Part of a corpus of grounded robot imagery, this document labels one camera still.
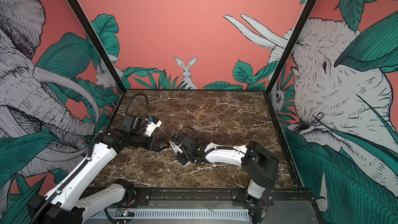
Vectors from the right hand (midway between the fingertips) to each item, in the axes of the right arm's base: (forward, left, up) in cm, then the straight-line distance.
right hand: (176, 154), depth 81 cm
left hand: (+2, +5, +12) cm, 13 cm away
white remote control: (+6, +2, -4) cm, 7 cm away
